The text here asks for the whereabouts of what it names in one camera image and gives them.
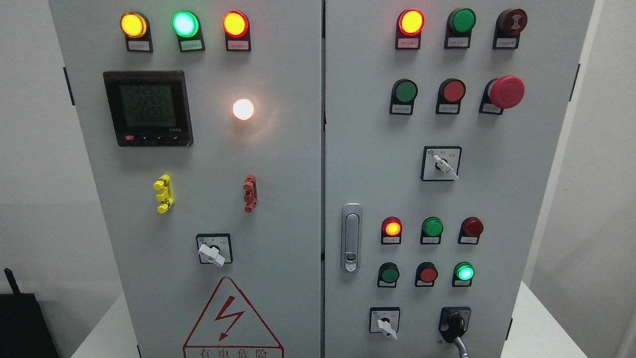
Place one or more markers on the black knob selector switch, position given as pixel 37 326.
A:
pixel 453 322

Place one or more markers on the red terminal connector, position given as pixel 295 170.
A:
pixel 250 196

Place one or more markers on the red lit indicator lower left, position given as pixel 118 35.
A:
pixel 391 230

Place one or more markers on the white lit indicator light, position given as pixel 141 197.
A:
pixel 243 109

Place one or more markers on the green push button lower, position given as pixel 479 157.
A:
pixel 388 275

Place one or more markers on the green push button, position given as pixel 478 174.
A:
pixel 388 275
pixel 403 96

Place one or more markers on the green push button upper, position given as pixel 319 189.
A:
pixel 403 96

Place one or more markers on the green indicator lower middle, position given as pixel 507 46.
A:
pixel 431 231

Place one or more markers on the grey left cabinet door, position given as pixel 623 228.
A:
pixel 276 248

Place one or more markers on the grey cabinet door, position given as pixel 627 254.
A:
pixel 375 158
pixel 276 248

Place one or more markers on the grey right cabinet door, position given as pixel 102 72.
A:
pixel 375 158

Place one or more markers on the red push button lower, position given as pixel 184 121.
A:
pixel 426 275

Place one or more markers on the red push button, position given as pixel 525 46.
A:
pixel 450 94
pixel 426 275

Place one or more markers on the yellow terminal connector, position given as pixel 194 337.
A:
pixel 164 194

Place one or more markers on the red push button upper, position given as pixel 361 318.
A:
pixel 450 94

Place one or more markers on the red indicator lower right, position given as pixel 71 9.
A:
pixel 470 231

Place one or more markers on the green indicator bottom right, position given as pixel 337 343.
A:
pixel 463 275

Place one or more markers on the red lit indicator left door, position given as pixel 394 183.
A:
pixel 237 31

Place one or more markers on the red lit indicator door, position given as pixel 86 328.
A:
pixel 409 26
pixel 237 31

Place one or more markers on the red electric warning sticker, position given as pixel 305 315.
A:
pixel 230 327

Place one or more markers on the red lit indicator right door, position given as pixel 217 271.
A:
pixel 409 26

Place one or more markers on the black digital power meter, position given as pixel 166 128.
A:
pixel 149 108

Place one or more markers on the green lit indicator light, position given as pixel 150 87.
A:
pixel 187 28

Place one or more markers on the red emergency stop button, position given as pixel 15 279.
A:
pixel 502 93

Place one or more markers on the green indicator top right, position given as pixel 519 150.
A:
pixel 460 23

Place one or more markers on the yellow indicator light top left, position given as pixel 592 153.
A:
pixel 137 31

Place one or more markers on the dark red buzzer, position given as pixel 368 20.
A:
pixel 508 28

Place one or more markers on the black device with antenna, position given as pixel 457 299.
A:
pixel 23 331

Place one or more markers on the silver door handle lock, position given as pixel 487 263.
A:
pixel 351 215

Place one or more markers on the white selector switch upper right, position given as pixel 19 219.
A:
pixel 440 163

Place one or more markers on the white selector switch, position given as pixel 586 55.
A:
pixel 384 321
pixel 440 163

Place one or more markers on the white selector switch left door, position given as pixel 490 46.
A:
pixel 214 249

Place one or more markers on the white selector switch bottom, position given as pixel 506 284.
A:
pixel 384 321

